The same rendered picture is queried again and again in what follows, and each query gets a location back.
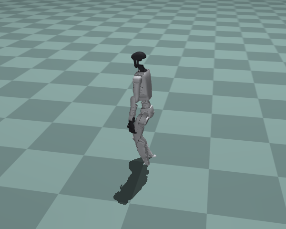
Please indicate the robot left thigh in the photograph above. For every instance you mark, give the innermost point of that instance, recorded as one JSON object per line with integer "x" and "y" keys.
{"x": 139, "y": 124}

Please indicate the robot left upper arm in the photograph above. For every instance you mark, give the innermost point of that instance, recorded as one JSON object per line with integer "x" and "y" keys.
{"x": 137, "y": 80}

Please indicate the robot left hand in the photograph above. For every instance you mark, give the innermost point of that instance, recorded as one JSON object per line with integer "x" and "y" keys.
{"x": 131, "y": 126}

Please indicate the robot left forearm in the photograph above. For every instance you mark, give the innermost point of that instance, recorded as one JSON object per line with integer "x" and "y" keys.
{"x": 133, "y": 108}

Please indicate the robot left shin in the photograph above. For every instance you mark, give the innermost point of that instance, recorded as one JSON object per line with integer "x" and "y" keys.
{"x": 143, "y": 152}

